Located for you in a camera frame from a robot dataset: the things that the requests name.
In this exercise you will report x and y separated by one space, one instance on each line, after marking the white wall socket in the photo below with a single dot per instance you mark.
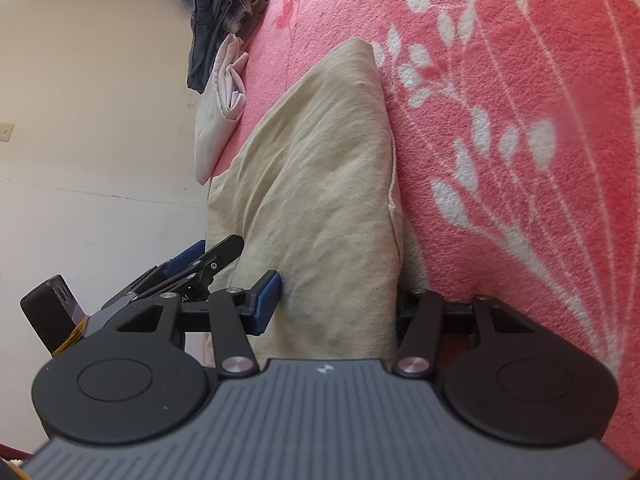
6 132

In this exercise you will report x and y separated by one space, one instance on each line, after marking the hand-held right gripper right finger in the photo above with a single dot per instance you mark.
402 317

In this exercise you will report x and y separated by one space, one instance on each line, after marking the red floral blanket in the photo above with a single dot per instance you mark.
500 210

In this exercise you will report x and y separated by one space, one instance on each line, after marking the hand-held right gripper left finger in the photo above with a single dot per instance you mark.
267 302

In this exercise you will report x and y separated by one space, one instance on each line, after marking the beige pants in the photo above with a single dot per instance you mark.
320 185

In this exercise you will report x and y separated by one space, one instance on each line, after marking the pale pink cloth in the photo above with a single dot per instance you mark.
217 120

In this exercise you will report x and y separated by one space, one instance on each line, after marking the blue denim jeans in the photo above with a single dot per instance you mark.
205 25

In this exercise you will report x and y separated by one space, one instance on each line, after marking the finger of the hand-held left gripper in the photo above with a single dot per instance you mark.
220 257
187 257

